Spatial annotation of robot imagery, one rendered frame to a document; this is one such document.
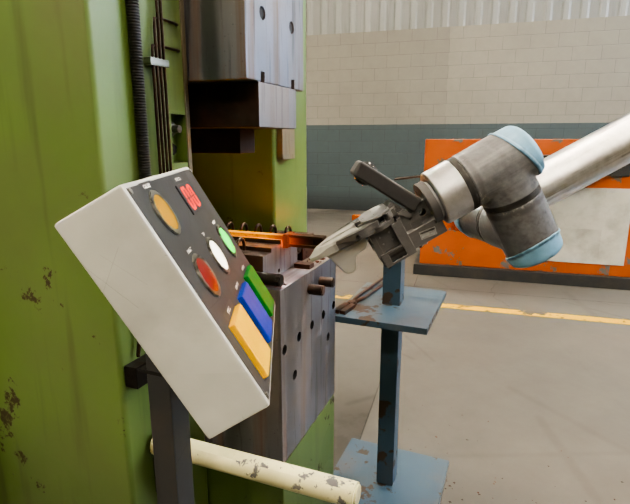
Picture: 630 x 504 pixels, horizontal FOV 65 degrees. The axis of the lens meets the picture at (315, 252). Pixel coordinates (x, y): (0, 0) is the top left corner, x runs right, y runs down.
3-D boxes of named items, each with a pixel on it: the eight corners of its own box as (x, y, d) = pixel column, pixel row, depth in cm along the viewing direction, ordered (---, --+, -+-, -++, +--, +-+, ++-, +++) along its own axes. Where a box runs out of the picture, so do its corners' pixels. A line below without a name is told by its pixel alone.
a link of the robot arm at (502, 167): (558, 179, 73) (533, 118, 70) (483, 220, 74) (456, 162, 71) (526, 171, 82) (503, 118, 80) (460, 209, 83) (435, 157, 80)
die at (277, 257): (297, 264, 133) (297, 233, 131) (263, 283, 115) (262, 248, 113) (169, 251, 148) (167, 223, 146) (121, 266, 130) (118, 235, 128)
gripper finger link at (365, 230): (340, 252, 74) (392, 223, 73) (335, 244, 73) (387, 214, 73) (337, 246, 78) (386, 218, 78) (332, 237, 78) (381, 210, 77)
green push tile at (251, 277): (274, 300, 83) (251, 263, 82) (273, 316, 76) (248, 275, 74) (265, 305, 83) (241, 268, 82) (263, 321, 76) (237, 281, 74)
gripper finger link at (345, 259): (326, 289, 76) (378, 260, 76) (307, 257, 75) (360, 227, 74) (324, 284, 79) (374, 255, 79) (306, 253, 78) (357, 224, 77)
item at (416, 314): (446, 296, 180) (446, 290, 179) (426, 335, 143) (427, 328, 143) (367, 287, 191) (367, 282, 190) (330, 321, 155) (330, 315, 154)
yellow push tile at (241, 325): (271, 349, 64) (240, 302, 62) (269, 376, 56) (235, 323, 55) (259, 356, 64) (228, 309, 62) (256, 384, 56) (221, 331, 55)
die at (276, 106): (296, 128, 125) (296, 89, 123) (259, 127, 107) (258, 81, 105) (161, 130, 140) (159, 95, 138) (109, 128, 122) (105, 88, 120)
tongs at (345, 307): (395, 269, 208) (395, 267, 208) (404, 271, 206) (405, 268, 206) (333, 312, 156) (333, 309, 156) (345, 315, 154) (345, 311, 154)
